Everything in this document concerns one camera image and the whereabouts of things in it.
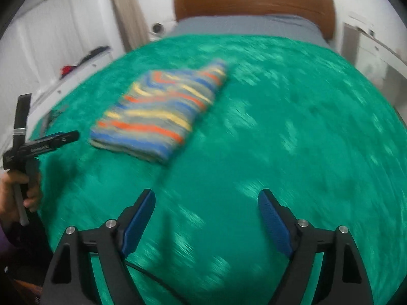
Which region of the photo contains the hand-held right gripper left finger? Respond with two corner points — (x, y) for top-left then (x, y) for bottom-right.
(41, 188), (156, 305)

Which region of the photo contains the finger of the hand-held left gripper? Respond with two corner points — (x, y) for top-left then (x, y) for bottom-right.
(48, 130), (80, 149)

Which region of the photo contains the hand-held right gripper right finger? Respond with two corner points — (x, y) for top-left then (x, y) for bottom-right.
(257, 188), (374, 305)

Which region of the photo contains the striped knitted sweater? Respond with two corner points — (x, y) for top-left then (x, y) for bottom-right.
(89, 59), (229, 165)

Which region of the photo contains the person's left hand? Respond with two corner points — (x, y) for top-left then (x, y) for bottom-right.
(0, 173), (42, 226)

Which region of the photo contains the white low drawer cabinet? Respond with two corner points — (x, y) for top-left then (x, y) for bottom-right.
(25, 46), (115, 124)

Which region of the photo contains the green patterned bedspread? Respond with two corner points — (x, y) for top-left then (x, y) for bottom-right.
(27, 34), (404, 305)

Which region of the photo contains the white sheer curtain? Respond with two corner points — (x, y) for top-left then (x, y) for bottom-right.
(6, 0), (110, 81)

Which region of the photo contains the beige curtain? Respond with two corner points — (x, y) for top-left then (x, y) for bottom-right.
(106, 0), (150, 53)

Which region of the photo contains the grey checked bed sheet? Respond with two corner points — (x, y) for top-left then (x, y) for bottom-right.
(167, 14), (329, 49)

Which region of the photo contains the white bedside desk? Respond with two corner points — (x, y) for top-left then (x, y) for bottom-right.
(342, 12), (407, 109)

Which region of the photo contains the brown wooden headboard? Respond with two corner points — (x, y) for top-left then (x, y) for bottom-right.
(173, 0), (337, 42)

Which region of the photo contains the black cable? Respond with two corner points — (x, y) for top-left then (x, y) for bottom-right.
(125, 259), (189, 305)

